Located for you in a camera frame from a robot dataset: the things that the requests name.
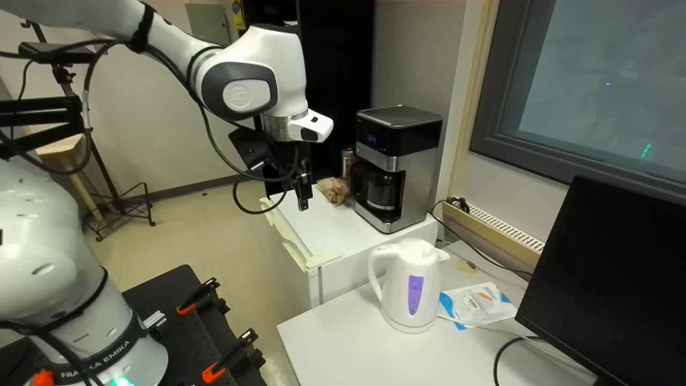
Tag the crumpled brown paper bag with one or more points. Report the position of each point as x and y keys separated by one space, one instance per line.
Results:
x=332 y=189

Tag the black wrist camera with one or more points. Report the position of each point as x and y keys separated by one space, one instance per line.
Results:
x=250 y=146

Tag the black computer monitor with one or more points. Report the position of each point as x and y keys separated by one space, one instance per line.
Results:
x=608 y=285

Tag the black camera tripod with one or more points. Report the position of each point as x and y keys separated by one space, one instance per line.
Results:
x=44 y=115

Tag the black silver coffee maker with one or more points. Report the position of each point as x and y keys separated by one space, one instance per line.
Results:
x=397 y=164

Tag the wooden stool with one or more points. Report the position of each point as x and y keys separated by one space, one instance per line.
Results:
x=68 y=157

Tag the dark framed window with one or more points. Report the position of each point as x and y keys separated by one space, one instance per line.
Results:
x=593 y=78

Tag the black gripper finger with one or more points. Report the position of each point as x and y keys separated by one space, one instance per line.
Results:
x=303 y=195

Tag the white mini fridge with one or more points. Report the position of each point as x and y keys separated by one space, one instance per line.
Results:
x=343 y=236

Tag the orange black clamp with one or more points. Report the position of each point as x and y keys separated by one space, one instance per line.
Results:
x=228 y=356
x=196 y=299

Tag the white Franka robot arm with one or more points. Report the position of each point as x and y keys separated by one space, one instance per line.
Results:
x=250 y=64

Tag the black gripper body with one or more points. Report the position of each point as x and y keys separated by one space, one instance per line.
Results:
x=281 y=166

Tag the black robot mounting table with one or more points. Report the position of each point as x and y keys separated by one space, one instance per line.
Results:
x=179 y=335

